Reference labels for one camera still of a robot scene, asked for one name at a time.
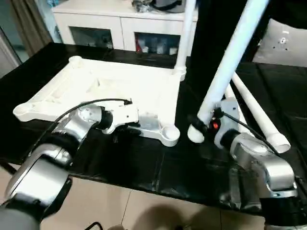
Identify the white plastic table top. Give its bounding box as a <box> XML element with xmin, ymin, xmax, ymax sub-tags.
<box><xmin>12</xmin><ymin>55</ymin><xmax>187</xmax><ymax>147</ymax></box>

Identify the white plastic table leg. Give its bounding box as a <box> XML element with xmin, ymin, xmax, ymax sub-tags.
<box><xmin>224</xmin><ymin>85</ymin><xmax>250</xmax><ymax>131</ymax></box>
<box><xmin>187</xmin><ymin>0</ymin><xmax>270</xmax><ymax>144</ymax></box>
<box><xmin>231</xmin><ymin>71</ymin><xmax>291</xmax><ymax>154</ymax></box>
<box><xmin>172</xmin><ymin>0</ymin><xmax>198</xmax><ymax>81</ymax></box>

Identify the black case with gold label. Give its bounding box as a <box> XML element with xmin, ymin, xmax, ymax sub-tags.
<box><xmin>190</xmin><ymin>0</ymin><xmax>267</xmax><ymax>63</ymax></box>

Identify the black mat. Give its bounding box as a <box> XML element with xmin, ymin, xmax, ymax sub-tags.
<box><xmin>0</xmin><ymin>42</ymin><xmax>307</xmax><ymax>213</ymax></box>

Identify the grey pillow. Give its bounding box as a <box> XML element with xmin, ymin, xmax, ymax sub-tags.
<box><xmin>253</xmin><ymin>18</ymin><xmax>307</xmax><ymax>67</ymax></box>

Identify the white glass-door cabinet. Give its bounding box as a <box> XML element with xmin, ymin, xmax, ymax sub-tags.
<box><xmin>52</xmin><ymin>0</ymin><xmax>200</xmax><ymax>56</ymax></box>

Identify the brown curtain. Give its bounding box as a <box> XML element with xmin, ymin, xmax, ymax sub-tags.
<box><xmin>9</xmin><ymin>0</ymin><xmax>53</xmax><ymax>58</ymax></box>

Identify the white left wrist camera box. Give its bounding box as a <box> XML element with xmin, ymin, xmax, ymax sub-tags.
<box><xmin>102</xmin><ymin>98</ymin><xmax>140</xmax><ymax>135</ymax></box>

